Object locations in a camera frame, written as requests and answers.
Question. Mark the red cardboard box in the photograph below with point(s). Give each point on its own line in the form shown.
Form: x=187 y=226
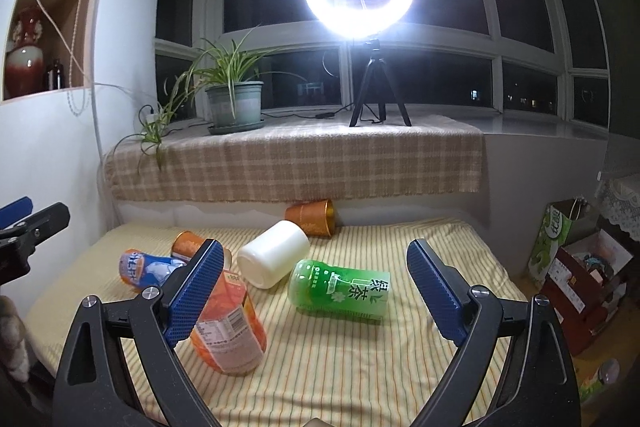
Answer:
x=580 y=302

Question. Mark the gold orange paper cup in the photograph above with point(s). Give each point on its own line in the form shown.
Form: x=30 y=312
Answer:
x=310 y=217

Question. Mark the green tea bottle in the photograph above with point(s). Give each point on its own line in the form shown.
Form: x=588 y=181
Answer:
x=325 y=289

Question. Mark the wooden wall shelf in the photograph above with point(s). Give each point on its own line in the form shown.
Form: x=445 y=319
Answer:
x=55 y=22

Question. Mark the orange juice bottle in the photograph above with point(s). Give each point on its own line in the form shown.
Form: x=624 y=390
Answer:
x=230 y=332

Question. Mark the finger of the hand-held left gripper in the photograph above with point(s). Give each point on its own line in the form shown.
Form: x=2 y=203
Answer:
x=15 y=212
x=42 y=227

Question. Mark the grey furry cloth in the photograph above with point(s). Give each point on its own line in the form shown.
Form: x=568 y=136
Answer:
x=14 y=342

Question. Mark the potted spider plant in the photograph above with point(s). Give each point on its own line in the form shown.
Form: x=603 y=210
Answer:
x=235 y=104

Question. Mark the green drink can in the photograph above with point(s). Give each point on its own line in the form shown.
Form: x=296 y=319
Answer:
x=602 y=382

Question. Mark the green plant saucer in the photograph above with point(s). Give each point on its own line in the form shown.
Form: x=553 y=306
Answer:
x=235 y=128

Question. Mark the dark bottle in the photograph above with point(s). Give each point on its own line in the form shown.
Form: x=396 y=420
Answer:
x=55 y=74

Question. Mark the white plastic cup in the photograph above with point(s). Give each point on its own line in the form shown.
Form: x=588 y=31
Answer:
x=270 y=254

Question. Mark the red and white vase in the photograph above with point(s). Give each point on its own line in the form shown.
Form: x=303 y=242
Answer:
x=24 y=62

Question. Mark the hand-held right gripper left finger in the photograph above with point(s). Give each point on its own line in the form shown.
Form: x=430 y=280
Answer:
x=195 y=294

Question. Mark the white lace cloth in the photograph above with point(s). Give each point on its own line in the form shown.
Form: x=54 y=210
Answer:
x=622 y=199

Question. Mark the small orange cup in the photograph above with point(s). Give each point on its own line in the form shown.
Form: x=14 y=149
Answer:
x=184 y=244

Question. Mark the white charger plug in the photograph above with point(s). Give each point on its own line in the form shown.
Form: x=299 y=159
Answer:
x=150 y=112

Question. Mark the black tripod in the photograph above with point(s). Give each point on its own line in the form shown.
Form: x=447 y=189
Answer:
x=374 y=72

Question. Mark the checkered beige cloth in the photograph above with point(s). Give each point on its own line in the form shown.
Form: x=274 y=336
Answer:
x=310 y=162

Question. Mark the green printed paper bag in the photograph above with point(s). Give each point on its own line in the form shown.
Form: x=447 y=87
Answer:
x=550 y=247

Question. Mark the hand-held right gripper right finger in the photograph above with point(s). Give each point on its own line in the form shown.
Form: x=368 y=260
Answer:
x=434 y=294

